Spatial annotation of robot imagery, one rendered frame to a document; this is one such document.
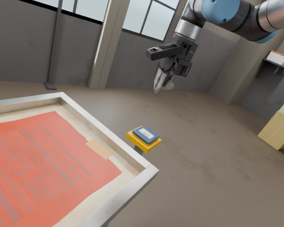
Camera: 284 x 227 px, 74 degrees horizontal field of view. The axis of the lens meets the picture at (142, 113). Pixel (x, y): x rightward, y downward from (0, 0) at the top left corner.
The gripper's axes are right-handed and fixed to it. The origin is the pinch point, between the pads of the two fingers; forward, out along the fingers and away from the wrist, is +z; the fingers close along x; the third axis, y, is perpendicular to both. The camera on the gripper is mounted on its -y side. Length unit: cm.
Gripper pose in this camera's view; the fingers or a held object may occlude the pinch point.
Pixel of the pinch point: (155, 90)
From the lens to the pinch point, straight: 69.0
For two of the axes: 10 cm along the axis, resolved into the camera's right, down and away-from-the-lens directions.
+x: -3.6, -5.5, 7.5
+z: -3.6, 8.3, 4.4
